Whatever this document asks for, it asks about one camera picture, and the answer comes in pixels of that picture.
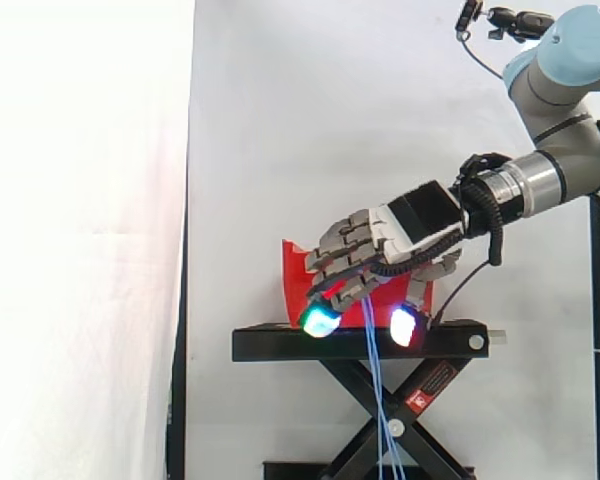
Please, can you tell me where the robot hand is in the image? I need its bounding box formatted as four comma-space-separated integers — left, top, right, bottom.
299, 180, 469, 349

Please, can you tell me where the red bin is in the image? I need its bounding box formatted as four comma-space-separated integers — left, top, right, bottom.
280, 238, 436, 330

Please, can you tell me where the black stand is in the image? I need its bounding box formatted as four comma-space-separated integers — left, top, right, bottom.
232, 317, 509, 480

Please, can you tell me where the thin black cable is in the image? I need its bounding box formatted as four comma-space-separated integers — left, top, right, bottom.
429, 261, 494, 329

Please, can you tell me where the black coiled cable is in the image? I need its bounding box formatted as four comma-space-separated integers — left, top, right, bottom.
365, 152, 513, 278

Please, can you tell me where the blue cable bundle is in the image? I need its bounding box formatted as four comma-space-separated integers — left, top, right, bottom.
361, 294, 407, 480

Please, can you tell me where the small black camera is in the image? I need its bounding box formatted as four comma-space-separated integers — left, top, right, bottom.
454, 0, 557, 80

